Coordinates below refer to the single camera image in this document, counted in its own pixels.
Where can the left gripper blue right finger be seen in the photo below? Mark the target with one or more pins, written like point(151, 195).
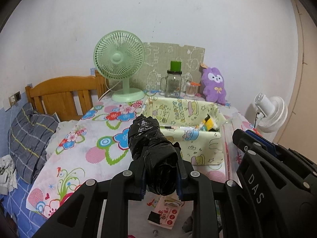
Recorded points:
point(213, 207)

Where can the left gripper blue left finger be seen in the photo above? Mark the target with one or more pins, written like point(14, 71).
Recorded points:
point(96, 203)

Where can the dark grey sock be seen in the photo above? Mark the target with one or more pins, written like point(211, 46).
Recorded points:
point(187, 226)

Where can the pink tissue pack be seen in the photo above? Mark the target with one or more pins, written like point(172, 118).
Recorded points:
point(165, 212)

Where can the black plastic bag bundle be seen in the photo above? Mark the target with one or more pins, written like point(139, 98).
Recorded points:
point(146, 141)

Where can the clear plastic zip bag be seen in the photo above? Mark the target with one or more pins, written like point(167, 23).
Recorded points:
point(231, 153)

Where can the blue bed sheet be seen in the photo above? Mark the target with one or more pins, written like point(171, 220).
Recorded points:
point(14, 204)

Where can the beige door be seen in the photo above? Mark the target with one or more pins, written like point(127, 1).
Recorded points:
point(299, 130)

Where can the yellow cartoon fabric storage box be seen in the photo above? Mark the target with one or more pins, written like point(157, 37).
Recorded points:
point(178, 118)

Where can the white floor fan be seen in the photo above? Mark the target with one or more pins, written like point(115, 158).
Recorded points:
point(272, 113)

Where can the floral tablecloth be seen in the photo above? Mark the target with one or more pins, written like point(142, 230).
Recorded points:
point(95, 148)

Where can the white crumpled cloth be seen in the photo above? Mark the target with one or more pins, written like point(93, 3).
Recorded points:
point(8, 180)

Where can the grey plaid pillow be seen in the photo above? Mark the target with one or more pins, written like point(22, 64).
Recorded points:
point(28, 137)

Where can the glass mason jar mug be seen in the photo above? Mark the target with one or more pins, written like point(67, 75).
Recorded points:
point(171, 84)

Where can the purple plush bunny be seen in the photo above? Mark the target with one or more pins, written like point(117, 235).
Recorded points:
point(214, 86)

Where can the wooden bed headboard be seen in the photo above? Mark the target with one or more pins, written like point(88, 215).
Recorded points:
point(70, 97)

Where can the green cup on jar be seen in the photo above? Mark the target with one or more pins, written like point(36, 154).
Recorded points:
point(175, 66)

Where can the green cartoon cardboard panel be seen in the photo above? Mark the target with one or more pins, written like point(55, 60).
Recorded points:
point(157, 63)

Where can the green desk fan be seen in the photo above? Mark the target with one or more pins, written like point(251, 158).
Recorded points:
point(118, 56)

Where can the wall power socket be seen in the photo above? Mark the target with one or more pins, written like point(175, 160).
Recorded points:
point(14, 98)

